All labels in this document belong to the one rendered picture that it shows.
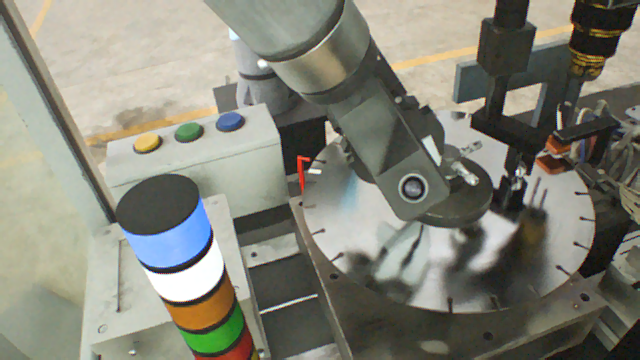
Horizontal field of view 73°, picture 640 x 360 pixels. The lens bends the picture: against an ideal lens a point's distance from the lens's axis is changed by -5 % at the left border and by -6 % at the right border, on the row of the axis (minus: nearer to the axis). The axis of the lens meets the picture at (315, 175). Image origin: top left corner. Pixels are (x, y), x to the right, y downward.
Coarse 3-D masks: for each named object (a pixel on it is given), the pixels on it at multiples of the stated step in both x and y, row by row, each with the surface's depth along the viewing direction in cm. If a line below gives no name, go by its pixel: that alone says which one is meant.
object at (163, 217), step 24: (144, 192) 24; (168, 192) 24; (192, 192) 24; (120, 216) 23; (144, 216) 23; (168, 216) 23; (192, 216) 23; (144, 240) 22; (168, 240) 23; (192, 240) 24; (144, 264) 24; (168, 264) 24
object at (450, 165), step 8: (448, 144) 50; (472, 144) 50; (480, 144) 50; (448, 152) 49; (456, 152) 48; (464, 152) 49; (448, 160) 48; (456, 160) 48; (440, 168) 49; (448, 168) 48; (456, 168) 47; (464, 168) 47; (448, 176) 49; (464, 176) 47; (472, 176) 46; (472, 184) 46
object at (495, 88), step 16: (496, 80) 47; (496, 96) 48; (480, 112) 52; (496, 112) 50; (480, 128) 52; (496, 128) 50; (512, 128) 49; (528, 128) 49; (512, 144) 49; (528, 144) 48; (544, 144) 48; (512, 160) 50; (528, 160) 51; (512, 176) 51
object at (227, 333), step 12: (240, 312) 31; (228, 324) 29; (240, 324) 31; (192, 336) 29; (204, 336) 29; (216, 336) 29; (228, 336) 30; (240, 336) 31; (192, 348) 30; (204, 348) 30; (216, 348) 30; (228, 348) 30
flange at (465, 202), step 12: (468, 168) 53; (480, 168) 53; (456, 180) 49; (480, 180) 51; (456, 192) 50; (468, 192) 50; (480, 192) 50; (492, 192) 50; (444, 204) 49; (456, 204) 49; (468, 204) 49; (480, 204) 48; (432, 216) 48; (444, 216) 48; (456, 216) 48; (468, 216) 48
